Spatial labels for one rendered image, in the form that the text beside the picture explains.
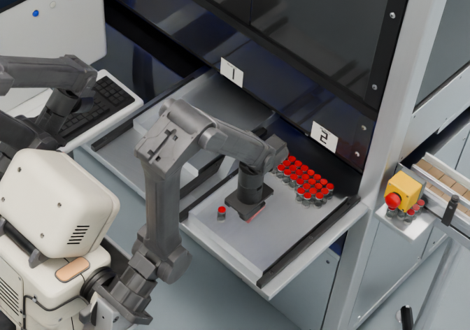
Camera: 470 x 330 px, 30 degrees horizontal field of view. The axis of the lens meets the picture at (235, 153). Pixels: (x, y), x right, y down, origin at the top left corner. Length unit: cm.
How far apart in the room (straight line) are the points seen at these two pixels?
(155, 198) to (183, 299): 166
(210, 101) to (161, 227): 100
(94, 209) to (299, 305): 136
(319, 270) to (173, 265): 106
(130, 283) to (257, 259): 55
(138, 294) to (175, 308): 141
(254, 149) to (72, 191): 37
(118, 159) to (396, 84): 82
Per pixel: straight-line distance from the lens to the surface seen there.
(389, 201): 226
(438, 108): 235
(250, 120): 255
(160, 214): 161
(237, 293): 323
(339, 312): 283
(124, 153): 246
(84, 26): 271
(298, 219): 233
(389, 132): 217
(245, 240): 228
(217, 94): 262
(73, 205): 171
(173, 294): 322
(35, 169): 177
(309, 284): 284
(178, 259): 175
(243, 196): 196
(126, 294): 177
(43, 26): 260
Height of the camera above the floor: 272
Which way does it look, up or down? 48 degrees down
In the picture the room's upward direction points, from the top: 5 degrees clockwise
